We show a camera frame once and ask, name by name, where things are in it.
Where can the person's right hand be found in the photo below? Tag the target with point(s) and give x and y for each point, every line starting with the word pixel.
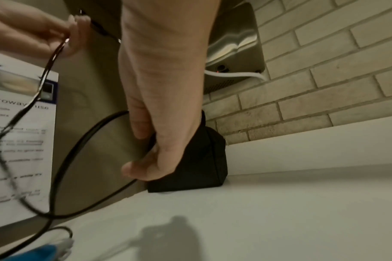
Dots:
pixel 163 76

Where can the white and blue hair dryer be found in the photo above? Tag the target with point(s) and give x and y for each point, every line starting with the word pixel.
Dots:
pixel 44 253

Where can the white and purple microwave poster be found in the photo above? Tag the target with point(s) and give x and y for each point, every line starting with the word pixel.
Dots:
pixel 21 158

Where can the person's left hand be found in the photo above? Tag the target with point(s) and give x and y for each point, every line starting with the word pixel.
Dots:
pixel 28 30

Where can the stainless steel hand dryer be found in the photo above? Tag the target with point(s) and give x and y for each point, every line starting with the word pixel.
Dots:
pixel 234 38

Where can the black fabric bag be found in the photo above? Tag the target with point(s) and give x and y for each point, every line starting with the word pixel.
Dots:
pixel 195 163

